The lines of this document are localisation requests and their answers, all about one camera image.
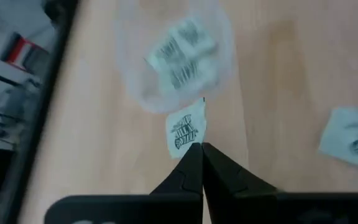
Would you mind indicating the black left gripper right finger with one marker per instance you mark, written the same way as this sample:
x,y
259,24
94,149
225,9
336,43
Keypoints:
x,y
222,177

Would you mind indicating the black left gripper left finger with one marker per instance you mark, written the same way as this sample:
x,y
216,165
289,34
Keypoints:
x,y
191,174

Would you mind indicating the green white sweetener packet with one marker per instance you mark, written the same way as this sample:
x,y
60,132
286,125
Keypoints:
x,y
166,53
340,137
182,130
196,32
191,74

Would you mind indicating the red and grey box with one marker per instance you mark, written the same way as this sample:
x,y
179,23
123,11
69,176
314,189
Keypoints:
x,y
20,53

